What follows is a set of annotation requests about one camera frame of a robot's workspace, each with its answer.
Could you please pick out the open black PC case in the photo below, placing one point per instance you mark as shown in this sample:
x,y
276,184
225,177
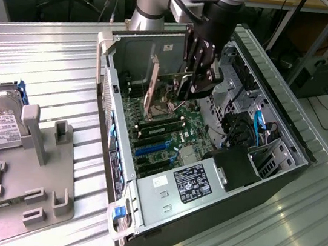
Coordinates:
x,y
229,224

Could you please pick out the silver motherboard heatsink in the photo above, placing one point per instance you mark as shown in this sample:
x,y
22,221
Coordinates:
x,y
191,155

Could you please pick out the CPU socket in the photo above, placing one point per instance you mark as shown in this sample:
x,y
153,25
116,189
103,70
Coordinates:
x,y
159,111

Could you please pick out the blue disk caddy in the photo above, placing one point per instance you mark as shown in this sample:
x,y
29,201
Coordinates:
x,y
23,92

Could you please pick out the blue case latch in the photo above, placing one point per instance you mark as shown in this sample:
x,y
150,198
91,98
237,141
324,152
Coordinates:
x,y
118,211

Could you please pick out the silver power supply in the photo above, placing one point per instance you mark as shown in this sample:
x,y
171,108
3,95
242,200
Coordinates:
x,y
156,201

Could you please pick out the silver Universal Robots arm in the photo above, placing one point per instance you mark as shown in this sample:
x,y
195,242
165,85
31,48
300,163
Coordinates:
x,y
150,1

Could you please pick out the black RAM stick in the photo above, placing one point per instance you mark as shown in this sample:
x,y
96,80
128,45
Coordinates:
x,y
162,132
160,124

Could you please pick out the silver vented bracket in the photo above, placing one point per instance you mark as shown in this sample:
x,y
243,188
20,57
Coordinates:
x,y
268,166

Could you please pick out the long blue expansion slot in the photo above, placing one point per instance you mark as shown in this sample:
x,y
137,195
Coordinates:
x,y
151,148

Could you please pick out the black expansion slot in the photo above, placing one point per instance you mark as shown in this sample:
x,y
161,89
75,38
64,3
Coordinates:
x,y
157,171
155,163

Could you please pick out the empty black RAM slot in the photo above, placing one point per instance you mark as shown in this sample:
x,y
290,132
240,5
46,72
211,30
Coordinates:
x,y
135,84
136,92

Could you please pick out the black box device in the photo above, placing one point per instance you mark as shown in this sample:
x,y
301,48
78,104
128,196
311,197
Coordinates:
x,y
317,77

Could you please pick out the black plastic shroud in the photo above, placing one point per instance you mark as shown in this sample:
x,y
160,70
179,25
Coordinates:
x,y
231,166

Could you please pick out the grey parts rack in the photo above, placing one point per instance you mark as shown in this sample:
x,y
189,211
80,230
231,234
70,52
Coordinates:
x,y
20,170

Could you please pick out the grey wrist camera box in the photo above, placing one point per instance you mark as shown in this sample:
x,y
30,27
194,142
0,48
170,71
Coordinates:
x,y
183,9

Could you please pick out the silver disk bay cage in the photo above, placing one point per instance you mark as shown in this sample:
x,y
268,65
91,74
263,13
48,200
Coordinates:
x,y
213,117

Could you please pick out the gpu graphics card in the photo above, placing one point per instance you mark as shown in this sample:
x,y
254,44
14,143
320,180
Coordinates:
x,y
150,90

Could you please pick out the green motherboard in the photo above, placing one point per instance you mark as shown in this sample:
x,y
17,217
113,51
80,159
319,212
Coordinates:
x,y
191,123

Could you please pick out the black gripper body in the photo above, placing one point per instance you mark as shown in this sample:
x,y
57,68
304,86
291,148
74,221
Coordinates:
x,y
221,21

